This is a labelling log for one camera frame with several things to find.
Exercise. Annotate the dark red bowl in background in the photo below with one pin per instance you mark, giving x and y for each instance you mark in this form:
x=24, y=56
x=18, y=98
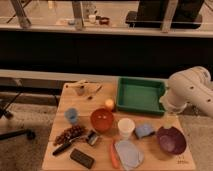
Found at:
x=104, y=21

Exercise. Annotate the purple bowl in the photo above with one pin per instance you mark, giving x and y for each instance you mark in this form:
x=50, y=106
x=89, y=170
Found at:
x=171, y=140

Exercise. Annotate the blue plastic cup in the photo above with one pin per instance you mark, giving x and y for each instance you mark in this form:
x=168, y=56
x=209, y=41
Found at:
x=71, y=115

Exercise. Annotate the small metal can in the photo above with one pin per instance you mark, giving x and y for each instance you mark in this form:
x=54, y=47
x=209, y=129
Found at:
x=92, y=138

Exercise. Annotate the yellow round fruit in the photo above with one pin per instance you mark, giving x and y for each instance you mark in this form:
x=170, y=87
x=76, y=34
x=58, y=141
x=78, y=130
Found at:
x=110, y=104

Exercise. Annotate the black handled knife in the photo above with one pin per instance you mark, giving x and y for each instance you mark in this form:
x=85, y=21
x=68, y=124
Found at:
x=67, y=144

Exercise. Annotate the white paper cup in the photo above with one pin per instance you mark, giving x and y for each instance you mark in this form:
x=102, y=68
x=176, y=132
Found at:
x=126, y=127

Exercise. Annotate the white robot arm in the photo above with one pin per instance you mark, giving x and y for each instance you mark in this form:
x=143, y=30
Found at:
x=189, y=86

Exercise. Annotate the blue sponge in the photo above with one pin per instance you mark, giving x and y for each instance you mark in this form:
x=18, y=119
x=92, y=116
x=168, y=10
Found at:
x=144, y=130

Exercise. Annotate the orange carrot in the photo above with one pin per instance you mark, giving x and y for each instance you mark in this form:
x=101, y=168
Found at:
x=114, y=160

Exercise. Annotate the bunch of dark grapes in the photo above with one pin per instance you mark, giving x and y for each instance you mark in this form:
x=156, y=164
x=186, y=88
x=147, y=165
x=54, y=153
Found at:
x=69, y=133

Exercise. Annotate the light blue plate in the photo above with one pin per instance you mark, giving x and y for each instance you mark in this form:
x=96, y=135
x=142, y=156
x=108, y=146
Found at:
x=129, y=154

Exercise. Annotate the white cup in background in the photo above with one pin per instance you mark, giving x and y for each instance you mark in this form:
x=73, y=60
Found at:
x=92, y=18

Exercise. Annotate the black rectangular block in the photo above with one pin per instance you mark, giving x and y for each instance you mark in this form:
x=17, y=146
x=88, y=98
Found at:
x=82, y=158

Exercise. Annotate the green plastic tray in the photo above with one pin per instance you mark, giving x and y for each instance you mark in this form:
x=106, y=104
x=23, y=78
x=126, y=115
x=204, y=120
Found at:
x=140, y=95

